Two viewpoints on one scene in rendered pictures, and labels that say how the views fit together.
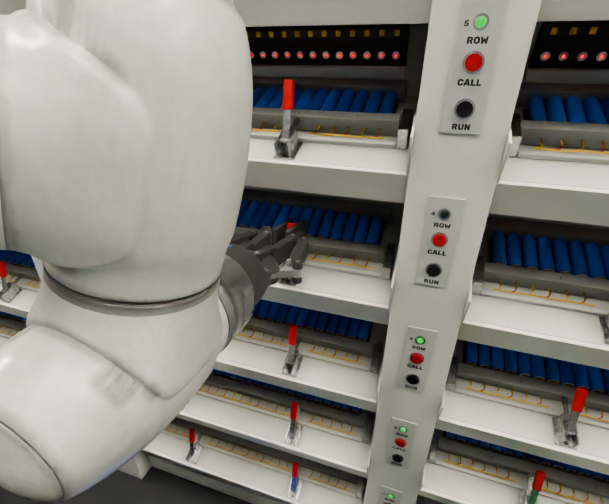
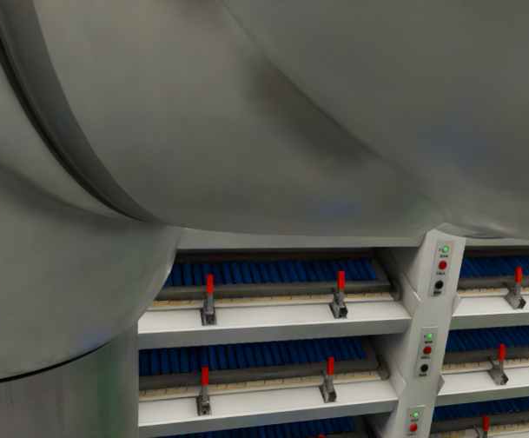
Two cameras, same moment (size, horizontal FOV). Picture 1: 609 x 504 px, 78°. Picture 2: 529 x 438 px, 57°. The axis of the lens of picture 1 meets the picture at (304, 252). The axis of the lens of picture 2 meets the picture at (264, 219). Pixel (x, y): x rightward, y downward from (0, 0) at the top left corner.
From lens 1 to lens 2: 0.70 m
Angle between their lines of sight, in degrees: 35
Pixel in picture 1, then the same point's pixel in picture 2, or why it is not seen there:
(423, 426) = (442, 327)
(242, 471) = not seen: outside the picture
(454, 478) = (451, 379)
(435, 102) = not seen: hidden behind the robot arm
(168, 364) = not seen: hidden behind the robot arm
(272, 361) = (320, 313)
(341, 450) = (370, 391)
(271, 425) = (304, 394)
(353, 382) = (387, 310)
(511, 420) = (486, 304)
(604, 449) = not seen: outside the picture
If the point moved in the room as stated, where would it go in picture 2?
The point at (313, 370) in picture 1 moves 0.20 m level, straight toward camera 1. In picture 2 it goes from (355, 310) to (433, 357)
